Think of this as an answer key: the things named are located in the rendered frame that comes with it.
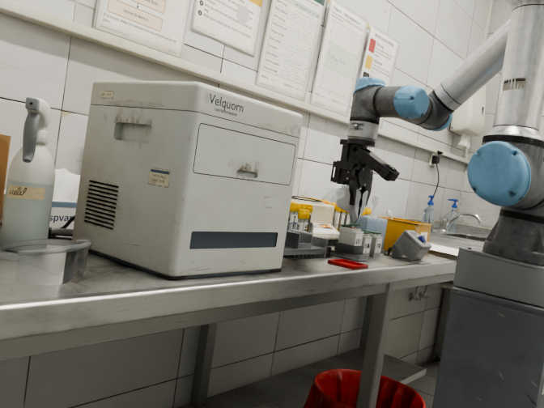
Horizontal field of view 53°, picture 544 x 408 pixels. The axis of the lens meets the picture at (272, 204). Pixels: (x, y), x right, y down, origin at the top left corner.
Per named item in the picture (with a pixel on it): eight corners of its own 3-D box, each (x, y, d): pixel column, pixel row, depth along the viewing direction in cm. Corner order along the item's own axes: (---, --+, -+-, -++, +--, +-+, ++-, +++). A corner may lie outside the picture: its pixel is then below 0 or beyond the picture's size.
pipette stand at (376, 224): (366, 253, 154) (371, 218, 153) (346, 248, 159) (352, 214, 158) (386, 253, 161) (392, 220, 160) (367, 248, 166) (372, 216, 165)
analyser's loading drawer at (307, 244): (266, 261, 101) (270, 233, 101) (240, 253, 106) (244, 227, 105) (325, 257, 118) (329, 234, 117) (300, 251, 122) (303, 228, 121)
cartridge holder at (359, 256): (358, 261, 134) (360, 247, 133) (327, 254, 139) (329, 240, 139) (367, 261, 138) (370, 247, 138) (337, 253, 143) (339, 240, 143)
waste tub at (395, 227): (414, 257, 162) (419, 223, 162) (371, 248, 170) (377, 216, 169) (427, 255, 174) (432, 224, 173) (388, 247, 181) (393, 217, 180)
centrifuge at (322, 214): (295, 244, 150) (302, 200, 149) (228, 226, 171) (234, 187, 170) (350, 246, 166) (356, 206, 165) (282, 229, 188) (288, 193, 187)
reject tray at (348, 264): (353, 269, 120) (354, 265, 120) (327, 263, 124) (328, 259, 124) (367, 268, 125) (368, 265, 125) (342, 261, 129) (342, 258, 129)
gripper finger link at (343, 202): (337, 221, 141) (342, 185, 140) (357, 225, 137) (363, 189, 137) (330, 220, 138) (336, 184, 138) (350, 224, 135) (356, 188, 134)
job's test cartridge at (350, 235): (352, 254, 135) (356, 229, 135) (336, 250, 138) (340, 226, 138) (360, 253, 139) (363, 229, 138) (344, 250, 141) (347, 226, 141)
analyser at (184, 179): (170, 281, 81) (198, 80, 80) (68, 245, 98) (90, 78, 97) (290, 271, 106) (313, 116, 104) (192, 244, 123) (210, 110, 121)
